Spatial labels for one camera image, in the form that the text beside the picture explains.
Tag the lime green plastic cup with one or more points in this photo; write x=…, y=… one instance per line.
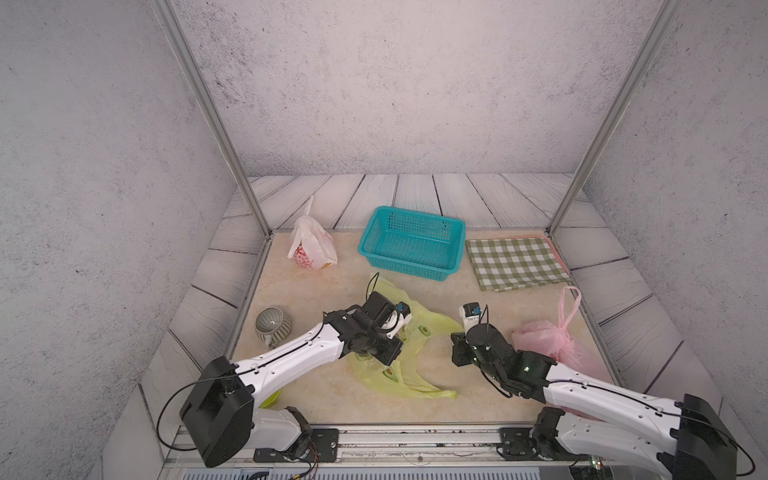
x=271, y=400

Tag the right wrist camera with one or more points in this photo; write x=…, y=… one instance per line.
x=471, y=315

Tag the white tied plastic bag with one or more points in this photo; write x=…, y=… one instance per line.
x=312, y=247

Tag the pink strawberry plastic bag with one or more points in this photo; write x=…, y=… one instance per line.
x=555, y=341

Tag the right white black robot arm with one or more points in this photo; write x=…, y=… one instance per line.
x=583, y=416

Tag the yellow-green avocado plastic bag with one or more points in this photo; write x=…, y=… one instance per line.
x=401, y=379

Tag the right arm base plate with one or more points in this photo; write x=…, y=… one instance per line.
x=520, y=444

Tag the aluminium frame post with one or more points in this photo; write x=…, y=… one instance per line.
x=643, y=60
x=175, y=36

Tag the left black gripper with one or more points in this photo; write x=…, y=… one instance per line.
x=393, y=352

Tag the green checkered cloth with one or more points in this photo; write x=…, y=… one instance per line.
x=511, y=264

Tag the left aluminium frame post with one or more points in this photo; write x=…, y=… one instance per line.
x=175, y=36

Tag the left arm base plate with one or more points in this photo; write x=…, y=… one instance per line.
x=321, y=446

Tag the teal plastic basket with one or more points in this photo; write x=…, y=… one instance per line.
x=414, y=243

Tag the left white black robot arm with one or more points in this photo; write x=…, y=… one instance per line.
x=223, y=413

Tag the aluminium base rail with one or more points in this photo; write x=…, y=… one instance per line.
x=404, y=451

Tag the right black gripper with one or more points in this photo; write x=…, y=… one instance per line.
x=459, y=346

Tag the right aluminium frame post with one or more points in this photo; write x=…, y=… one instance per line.
x=643, y=60

